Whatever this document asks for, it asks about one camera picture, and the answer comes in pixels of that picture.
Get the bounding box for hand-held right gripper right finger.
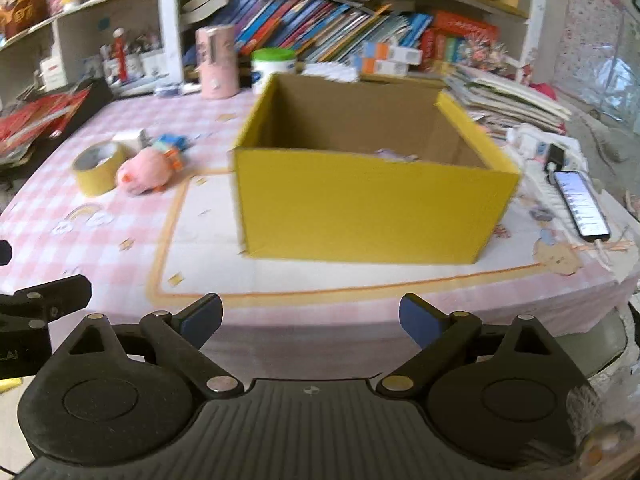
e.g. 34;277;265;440
376;294;566;401

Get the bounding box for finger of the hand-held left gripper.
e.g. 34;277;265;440
0;274;93;330

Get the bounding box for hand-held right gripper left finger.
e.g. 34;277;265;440
65;294;246;401

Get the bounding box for yellow tape roll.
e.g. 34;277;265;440
71;140;129;197

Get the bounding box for yellow cardboard box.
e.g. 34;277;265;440
229;73;523;266

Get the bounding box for pink plush toy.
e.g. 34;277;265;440
115;147;182;195

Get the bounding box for white charger plug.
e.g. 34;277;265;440
113;129;151;154

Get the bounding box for blue toy block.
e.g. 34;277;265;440
151;133;192;154

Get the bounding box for pink checked tablecloth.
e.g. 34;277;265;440
0;82;640;367

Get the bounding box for grey-green stool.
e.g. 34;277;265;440
554;304;632;382

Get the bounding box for red packets in plastic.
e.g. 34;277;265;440
0;87;94;162

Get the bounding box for smartphone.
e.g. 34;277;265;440
552;170;612;240

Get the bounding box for white power strip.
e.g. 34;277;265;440
506;124;583;226

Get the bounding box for pile of papers and booklets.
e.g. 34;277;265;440
442;64;572;137

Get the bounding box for red tassel ornament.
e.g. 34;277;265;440
112;28;126;86

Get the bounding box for pink humidifier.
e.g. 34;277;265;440
194;24;240;100

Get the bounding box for orange and white cartons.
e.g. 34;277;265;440
356;41;424;79

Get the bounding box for white jar with green lid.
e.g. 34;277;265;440
251;48;297;96

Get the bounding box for white quilted pouch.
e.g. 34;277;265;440
301;62;361;84

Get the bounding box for red boxed book set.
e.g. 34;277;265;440
419;10;502;74

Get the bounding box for fortune god figurine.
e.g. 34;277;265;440
0;0;49;39

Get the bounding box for white shelf unit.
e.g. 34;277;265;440
0;0;551;98

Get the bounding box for row of upright books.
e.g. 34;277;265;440
182;0;435;67

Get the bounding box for stack of flat-lying books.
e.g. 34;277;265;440
181;0;241;24

